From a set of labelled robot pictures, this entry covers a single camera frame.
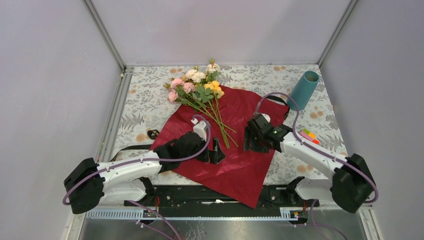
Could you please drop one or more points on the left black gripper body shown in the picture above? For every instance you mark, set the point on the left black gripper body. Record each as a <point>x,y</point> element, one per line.
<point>199,146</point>

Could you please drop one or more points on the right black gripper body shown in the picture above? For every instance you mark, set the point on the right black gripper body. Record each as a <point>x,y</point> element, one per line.
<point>257,144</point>

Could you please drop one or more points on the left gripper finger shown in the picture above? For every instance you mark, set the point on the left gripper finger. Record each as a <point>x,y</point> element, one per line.
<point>216,155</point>
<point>204,156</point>

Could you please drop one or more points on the red and brown wrapping paper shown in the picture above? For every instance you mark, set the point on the red and brown wrapping paper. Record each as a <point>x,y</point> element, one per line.
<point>241,174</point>

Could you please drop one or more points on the flower bouquet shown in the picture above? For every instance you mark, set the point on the flower bouquet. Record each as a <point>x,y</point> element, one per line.
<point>200,90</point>

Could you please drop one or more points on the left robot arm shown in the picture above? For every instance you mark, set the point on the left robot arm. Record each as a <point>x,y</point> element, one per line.
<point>92,183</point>

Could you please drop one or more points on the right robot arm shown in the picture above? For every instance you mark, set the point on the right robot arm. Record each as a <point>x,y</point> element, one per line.
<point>348,181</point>

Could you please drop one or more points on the teal cylindrical vase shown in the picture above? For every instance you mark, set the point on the teal cylindrical vase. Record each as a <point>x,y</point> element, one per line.
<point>303,90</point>

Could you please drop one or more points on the colourful block stack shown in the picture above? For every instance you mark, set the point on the colourful block stack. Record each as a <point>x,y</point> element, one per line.
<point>309,136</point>

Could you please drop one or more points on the floral patterned table mat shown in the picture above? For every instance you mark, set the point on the floral patterned table mat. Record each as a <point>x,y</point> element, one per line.
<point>147,108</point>

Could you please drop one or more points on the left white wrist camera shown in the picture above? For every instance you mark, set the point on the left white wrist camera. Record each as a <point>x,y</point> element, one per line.
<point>200,127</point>

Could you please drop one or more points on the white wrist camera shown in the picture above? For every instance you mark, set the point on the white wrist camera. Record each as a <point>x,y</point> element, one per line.
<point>200,127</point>
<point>266,117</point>

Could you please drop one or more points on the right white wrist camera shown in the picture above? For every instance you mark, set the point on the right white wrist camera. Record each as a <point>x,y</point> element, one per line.
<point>266,117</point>

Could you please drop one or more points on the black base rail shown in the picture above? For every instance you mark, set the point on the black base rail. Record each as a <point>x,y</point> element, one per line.
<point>197,201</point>

